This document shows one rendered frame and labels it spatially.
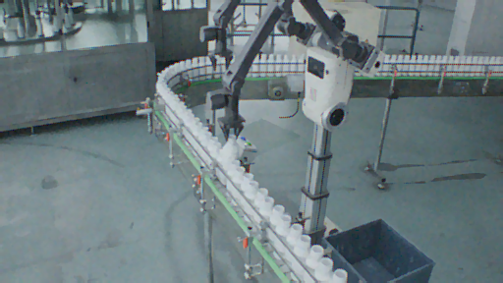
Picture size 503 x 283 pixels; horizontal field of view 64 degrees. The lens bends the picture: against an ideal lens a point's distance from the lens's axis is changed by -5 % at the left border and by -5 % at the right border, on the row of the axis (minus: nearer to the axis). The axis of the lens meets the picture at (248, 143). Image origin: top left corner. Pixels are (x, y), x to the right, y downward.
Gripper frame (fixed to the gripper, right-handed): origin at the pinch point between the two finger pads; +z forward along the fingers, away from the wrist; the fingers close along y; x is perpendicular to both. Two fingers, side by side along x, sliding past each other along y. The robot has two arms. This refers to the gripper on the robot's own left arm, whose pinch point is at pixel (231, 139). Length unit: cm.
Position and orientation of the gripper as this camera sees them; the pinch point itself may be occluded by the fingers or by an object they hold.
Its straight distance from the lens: 175.6
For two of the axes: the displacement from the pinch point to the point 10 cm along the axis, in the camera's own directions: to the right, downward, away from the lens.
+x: -4.4, -4.3, 7.9
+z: -0.3, 8.9, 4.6
